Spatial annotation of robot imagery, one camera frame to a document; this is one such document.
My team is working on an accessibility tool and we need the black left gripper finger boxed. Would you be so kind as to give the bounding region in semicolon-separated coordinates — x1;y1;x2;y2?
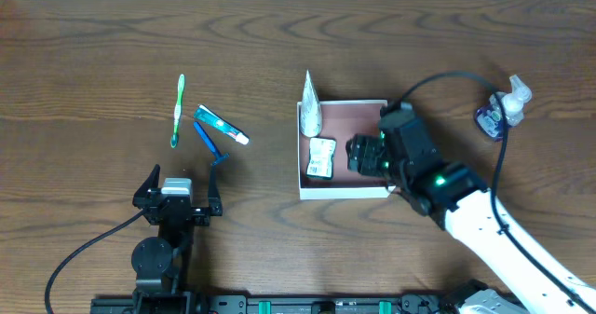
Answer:
208;165;223;216
132;164;160;207

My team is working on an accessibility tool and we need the green white tissue pack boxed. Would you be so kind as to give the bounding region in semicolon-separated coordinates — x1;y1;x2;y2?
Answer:
305;138;336;180

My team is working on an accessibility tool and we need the green white toothbrush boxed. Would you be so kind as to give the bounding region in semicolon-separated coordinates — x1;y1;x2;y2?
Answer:
170;74;185;148

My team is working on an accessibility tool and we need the green Colgate toothpaste tube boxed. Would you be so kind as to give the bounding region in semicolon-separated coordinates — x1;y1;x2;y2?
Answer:
194;104;250;145

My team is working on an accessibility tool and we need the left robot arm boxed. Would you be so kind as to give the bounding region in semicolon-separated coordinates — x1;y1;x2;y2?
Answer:
131;166;223;294

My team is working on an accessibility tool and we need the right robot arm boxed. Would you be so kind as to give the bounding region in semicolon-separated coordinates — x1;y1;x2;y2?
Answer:
345;104;595;313

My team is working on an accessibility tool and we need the white box with red lining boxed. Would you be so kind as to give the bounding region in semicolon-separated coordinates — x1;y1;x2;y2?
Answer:
296;100;395;200

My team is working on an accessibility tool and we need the blue disposable razor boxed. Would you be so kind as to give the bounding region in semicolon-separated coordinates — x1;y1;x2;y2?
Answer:
193;121;229;166

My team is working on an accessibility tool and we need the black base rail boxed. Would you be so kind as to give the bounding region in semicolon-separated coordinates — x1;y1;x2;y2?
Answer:
90;293;527;314

